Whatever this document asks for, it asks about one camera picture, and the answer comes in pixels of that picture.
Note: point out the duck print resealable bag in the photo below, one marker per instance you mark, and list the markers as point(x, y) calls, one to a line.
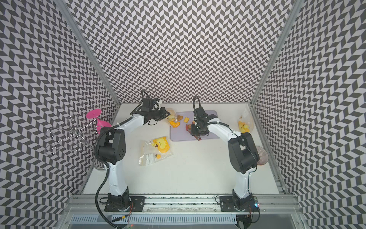
point(246, 122)

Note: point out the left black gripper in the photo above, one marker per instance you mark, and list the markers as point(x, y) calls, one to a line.
point(163, 110)

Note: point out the red metal tongs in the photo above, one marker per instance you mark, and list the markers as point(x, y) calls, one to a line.
point(193, 131)

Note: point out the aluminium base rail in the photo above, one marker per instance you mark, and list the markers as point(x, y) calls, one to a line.
point(273, 211)

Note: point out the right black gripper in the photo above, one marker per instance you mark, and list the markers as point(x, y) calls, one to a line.
point(193, 131)

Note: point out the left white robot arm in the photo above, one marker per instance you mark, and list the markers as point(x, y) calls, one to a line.
point(110, 149)

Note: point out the pink plastic wine glass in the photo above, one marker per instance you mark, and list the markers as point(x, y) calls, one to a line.
point(94, 115)

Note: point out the orange fish shaped cookie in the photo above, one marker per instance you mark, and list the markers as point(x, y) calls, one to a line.
point(174, 124)

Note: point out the lavender plastic tray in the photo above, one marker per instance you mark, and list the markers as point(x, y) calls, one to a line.
point(180, 133)

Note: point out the chrome wire glass rack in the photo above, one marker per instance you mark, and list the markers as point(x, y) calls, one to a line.
point(73, 137)

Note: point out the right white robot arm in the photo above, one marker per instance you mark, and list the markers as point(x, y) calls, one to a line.
point(243, 154)

